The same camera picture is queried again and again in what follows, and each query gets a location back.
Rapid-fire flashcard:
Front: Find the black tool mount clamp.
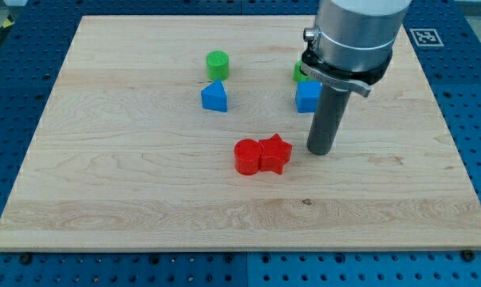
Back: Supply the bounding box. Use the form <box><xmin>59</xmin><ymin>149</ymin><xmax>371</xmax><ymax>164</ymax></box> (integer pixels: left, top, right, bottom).
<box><xmin>300</xmin><ymin>49</ymin><xmax>392</xmax><ymax>97</ymax></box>

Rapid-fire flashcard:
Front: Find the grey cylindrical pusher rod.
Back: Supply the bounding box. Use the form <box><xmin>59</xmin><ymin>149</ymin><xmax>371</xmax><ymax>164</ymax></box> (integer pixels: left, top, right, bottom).
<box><xmin>306</xmin><ymin>85</ymin><xmax>351</xmax><ymax>155</ymax></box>

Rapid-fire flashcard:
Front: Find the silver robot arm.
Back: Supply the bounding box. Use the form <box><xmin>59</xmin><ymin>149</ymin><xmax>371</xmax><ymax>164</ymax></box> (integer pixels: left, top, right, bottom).
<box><xmin>300</xmin><ymin>0</ymin><xmax>411</xmax><ymax>155</ymax></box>

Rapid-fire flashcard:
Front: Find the green block behind arm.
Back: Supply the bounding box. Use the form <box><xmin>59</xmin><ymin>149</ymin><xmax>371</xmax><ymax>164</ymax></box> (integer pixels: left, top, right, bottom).
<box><xmin>292</xmin><ymin>61</ymin><xmax>313</xmax><ymax>82</ymax></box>

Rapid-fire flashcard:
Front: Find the wooden board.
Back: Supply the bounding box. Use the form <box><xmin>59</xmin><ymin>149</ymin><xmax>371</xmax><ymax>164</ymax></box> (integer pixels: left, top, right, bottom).
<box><xmin>0</xmin><ymin>16</ymin><xmax>481</xmax><ymax>253</ymax></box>

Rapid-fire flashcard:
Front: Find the blue cube block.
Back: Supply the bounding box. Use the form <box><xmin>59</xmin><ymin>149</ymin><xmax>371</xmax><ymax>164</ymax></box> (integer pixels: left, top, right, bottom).
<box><xmin>294</xmin><ymin>81</ymin><xmax>321</xmax><ymax>113</ymax></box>

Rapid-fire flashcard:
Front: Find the red star block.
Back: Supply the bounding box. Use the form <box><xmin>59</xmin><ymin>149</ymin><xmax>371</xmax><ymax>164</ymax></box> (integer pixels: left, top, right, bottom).
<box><xmin>258</xmin><ymin>133</ymin><xmax>293</xmax><ymax>175</ymax></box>

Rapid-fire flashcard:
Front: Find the white fiducial marker tag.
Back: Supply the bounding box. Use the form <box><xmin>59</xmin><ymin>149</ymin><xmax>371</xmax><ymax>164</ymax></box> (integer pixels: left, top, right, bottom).
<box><xmin>410</xmin><ymin>28</ymin><xmax>444</xmax><ymax>47</ymax></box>

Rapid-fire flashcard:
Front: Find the red cylinder block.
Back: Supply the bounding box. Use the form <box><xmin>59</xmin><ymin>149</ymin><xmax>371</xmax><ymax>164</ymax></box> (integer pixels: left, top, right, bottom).
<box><xmin>234</xmin><ymin>139</ymin><xmax>262</xmax><ymax>175</ymax></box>

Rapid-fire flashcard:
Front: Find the blue triangle block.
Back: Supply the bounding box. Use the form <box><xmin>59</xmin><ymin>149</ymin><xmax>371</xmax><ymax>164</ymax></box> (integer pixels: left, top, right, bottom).
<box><xmin>201</xmin><ymin>80</ymin><xmax>227</xmax><ymax>112</ymax></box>

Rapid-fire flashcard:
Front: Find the green cylinder block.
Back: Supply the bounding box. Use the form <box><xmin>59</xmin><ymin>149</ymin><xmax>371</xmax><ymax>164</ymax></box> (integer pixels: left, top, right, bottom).
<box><xmin>206</xmin><ymin>50</ymin><xmax>229</xmax><ymax>81</ymax></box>

